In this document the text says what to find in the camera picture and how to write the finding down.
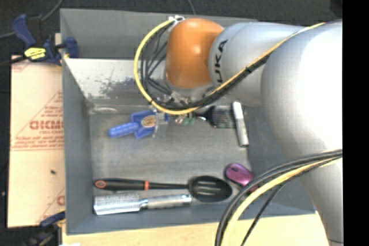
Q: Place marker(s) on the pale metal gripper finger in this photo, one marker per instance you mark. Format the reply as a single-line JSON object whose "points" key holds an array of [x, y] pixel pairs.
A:
{"points": [[162, 117], [160, 130]]}

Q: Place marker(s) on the blue plastic scoop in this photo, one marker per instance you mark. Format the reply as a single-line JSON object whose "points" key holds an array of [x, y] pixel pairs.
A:
{"points": [[138, 127]]}

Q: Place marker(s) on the grey metal bin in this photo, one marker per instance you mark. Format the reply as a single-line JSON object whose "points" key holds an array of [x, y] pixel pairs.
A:
{"points": [[161, 158]]}

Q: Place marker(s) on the silver marker pen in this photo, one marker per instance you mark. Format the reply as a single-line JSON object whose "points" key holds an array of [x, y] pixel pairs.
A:
{"points": [[240, 126]]}

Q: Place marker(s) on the black slotted spatula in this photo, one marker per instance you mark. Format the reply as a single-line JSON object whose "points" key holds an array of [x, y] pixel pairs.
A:
{"points": [[212, 188]]}

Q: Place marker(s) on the purple computer mouse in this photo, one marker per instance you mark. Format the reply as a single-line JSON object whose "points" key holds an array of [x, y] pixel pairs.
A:
{"points": [[238, 174]]}

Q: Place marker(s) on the silver metal kitchen tool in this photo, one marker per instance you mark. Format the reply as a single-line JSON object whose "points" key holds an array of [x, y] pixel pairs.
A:
{"points": [[121, 204]]}

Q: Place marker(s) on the brown cardboard board red print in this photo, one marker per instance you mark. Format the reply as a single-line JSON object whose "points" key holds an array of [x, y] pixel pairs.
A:
{"points": [[34, 152]]}

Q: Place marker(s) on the black cylinder on white bracket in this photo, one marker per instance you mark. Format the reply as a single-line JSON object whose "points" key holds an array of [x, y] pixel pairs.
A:
{"points": [[222, 117]]}

